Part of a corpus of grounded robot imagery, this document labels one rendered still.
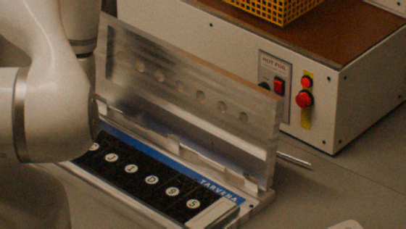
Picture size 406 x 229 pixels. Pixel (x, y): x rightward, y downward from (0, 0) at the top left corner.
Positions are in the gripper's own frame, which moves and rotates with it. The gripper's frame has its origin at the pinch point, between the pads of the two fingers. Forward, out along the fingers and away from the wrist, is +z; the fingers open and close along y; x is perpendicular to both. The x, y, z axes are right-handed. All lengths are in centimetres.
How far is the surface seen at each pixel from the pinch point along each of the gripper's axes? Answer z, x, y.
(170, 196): 1.9, -0.7, 27.2
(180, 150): 0.6, 11.4, 18.7
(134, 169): 1.6, 0.5, 17.5
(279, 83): -12.6, 26.1, 27.4
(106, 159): 1.8, -0.6, 11.7
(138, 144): 1.3, 7.5, 11.8
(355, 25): -23, 40, 33
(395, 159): -3, 37, 48
